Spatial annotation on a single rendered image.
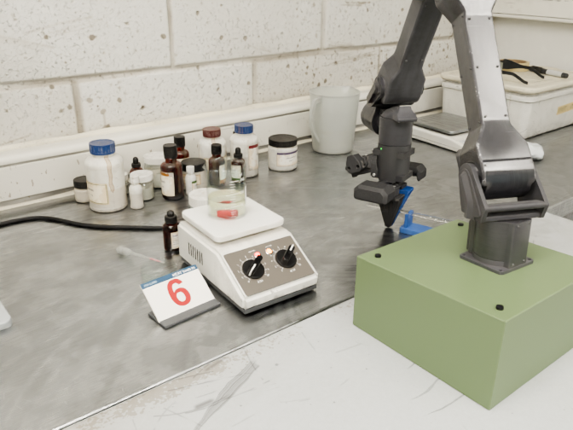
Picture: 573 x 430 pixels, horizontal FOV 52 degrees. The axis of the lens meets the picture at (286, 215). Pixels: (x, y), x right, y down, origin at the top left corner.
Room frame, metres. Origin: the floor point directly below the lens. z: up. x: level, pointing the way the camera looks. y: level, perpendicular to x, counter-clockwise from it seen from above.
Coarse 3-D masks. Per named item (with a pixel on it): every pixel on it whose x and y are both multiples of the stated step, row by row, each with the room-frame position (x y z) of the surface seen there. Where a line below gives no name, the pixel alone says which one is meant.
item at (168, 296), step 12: (180, 276) 0.73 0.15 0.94; (192, 276) 0.73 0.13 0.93; (144, 288) 0.69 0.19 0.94; (156, 288) 0.70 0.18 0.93; (168, 288) 0.70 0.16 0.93; (180, 288) 0.71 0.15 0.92; (192, 288) 0.72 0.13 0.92; (204, 288) 0.73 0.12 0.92; (156, 300) 0.68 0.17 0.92; (168, 300) 0.69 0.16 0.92; (180, 300) 0.70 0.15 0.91; (192, 300) 0.70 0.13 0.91; (168, 312) 0.68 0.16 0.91
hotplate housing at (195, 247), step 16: (192, 240) 0.80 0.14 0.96; (208, 240) 0.77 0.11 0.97; (240, 240) 0.77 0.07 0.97; (256, 240) 0.78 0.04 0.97; (272, 240) 0.78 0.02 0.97; (192, 256) 0.80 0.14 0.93; (208, 256) 0.75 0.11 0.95; (304, 256) 0.77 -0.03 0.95; (208, 272) 0.76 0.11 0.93; (224, 272) 0.72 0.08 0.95; (224, 288) 0.72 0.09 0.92; (240, 288) 0.69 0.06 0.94; (272, 288) 0.71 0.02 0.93; (288, 288) 0.72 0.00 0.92; (304, 288) 0.74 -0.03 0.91; (240, 304) 0.68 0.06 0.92; (256, 304) 0.69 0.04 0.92; (272, 304) 0.71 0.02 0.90
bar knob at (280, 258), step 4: (292, 244) 0.77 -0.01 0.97; (288, 248) 0.76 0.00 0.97; (292, 248) 0.76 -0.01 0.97; (280, 252) 0.76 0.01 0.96; (284, 252) 0.77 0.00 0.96; (288, 252) 0.75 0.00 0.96; (292, 252) 0.75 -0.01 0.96; (276, 256) 0.75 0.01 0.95; (280, 256) 0.76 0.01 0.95; (284, 256) 0.74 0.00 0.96; (288, 256) 0.74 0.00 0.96; (292, 256) 0.76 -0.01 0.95; (276, 260) 0.75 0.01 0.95; (280, 260) 0.75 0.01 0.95; (284, 260) 0.74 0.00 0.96; (288, 260) 0.75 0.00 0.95; (292, 260) 0.76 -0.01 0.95; (296, 260) 0.76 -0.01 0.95; (280, 264) 0.74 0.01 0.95; (284, 264) 0.74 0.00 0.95; (288, 264) 0.75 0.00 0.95; (292, 264) 0.75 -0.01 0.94
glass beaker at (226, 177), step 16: (208, 160) 0.85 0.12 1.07; (224, 160) 0.86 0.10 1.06; (240, 160) 0.85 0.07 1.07; (208, 176) 0.81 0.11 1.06; (224, 176) 0.80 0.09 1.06; (240, 176) 0.81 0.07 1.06; (208, 192) 0.81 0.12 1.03; (224, 192) 0.80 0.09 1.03; (240, 192) 0.81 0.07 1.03; (208, 208) 0.82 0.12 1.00; (224, 208) 0.80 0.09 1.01; (240, 208) 0.81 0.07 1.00
